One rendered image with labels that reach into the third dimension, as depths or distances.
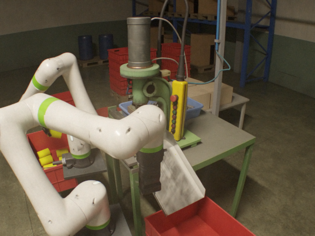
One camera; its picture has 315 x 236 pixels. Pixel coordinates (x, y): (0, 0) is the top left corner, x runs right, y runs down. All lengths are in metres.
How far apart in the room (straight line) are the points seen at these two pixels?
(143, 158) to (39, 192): 0.38
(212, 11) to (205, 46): 1.06
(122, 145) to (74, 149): 0.82
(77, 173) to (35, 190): 0.62
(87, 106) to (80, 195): 0.71
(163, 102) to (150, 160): 0.70
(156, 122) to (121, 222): 0.58
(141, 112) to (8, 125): 0.45
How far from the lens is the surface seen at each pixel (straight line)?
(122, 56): 4.53
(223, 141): 1.68
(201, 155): 1.51
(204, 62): 7.24
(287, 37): 6.62
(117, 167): 2.30
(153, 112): 0.73
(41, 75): 1.37
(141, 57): 1.27
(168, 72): 1.42
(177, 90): 1.44
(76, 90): 1.49
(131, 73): 1.25
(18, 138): 0.88
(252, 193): 2.78
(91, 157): 1.51
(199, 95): 2.96
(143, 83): 1.32
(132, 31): 1.26
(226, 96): 3.33
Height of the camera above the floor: 1.79
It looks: 26 degrees down
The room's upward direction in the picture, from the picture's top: straight up
